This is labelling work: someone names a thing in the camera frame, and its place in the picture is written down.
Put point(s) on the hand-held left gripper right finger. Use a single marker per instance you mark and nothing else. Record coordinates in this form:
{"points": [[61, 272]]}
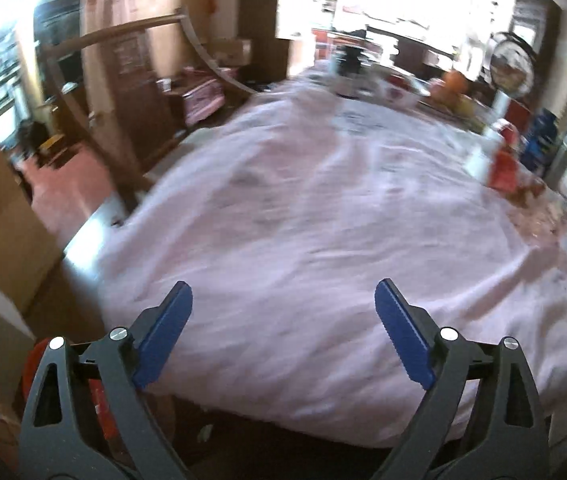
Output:
{"points": [[406, 335]]}

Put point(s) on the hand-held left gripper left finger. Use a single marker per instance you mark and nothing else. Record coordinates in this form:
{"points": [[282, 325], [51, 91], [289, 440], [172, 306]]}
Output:
{"points": [[163, 330]]}

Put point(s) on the pink floral tablecloth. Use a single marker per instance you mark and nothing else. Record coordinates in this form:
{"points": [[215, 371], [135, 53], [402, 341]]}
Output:
{"points": [[313, 235]]}

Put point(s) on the crumpled white tissue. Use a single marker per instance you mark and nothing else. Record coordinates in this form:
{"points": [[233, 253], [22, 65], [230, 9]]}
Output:
{"points": [[478, 160]]}

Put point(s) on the red box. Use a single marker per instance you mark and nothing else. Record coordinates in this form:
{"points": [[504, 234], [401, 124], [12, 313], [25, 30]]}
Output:
{"points": [[506, 172]]}

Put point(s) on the pink storage box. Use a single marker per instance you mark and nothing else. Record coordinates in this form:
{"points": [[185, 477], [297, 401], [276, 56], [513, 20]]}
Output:
{"points": [[203, 102]]}

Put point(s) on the steel water bottle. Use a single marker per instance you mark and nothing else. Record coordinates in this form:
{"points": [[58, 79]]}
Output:
{"points": [[563, 160]]}

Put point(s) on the large blue supplement bottle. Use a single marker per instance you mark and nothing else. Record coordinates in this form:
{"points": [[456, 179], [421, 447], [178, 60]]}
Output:
{"points": [[538, 140]]}

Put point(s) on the white bowl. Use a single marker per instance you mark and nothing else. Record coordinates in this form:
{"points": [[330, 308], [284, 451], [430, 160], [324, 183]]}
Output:
{"points": [[401, 92]]}

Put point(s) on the round orange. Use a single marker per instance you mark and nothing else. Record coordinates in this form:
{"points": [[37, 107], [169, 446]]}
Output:
{"points": [[456, 82]]}

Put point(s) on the small dark supplement bottle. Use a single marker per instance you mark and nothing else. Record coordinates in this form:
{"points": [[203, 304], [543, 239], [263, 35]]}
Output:
{"points": [[348, 75]]}

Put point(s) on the wooden chair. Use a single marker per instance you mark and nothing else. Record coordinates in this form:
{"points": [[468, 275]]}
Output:
{"points": [[113, 35]]}

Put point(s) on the pink curtain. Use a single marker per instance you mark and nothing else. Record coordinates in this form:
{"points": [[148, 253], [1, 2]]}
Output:
{"points": [[113, 0]]}

